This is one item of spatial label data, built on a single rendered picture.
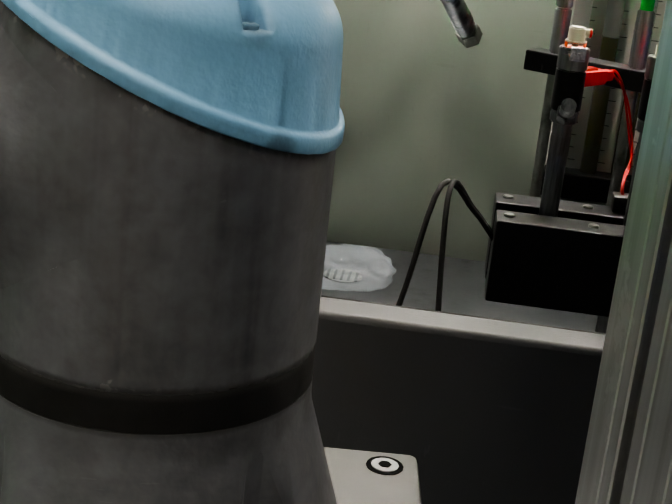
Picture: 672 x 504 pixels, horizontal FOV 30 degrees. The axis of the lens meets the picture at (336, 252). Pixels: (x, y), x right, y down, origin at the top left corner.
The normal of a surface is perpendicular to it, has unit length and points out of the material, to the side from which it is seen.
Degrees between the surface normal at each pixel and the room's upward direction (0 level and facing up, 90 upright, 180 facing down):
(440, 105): 90
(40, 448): 80
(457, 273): 0
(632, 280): 90
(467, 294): 0
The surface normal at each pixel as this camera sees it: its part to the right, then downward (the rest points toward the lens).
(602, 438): -0.99, -0.10
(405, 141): -0.11, 0.31
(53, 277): -0.42, 0.25
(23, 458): -0.51, -0.09
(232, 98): 0.45, 0.29
